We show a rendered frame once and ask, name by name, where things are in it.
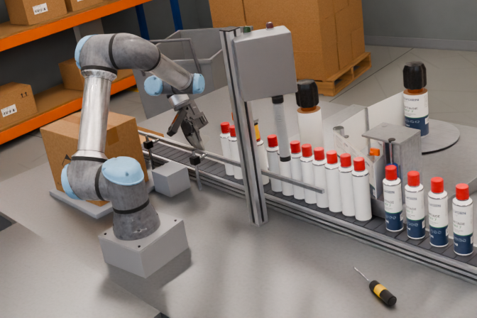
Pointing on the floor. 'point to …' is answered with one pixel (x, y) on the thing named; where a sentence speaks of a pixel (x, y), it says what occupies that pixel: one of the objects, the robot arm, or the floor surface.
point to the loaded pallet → (297, 11)
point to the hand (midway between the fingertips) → (201, 151)
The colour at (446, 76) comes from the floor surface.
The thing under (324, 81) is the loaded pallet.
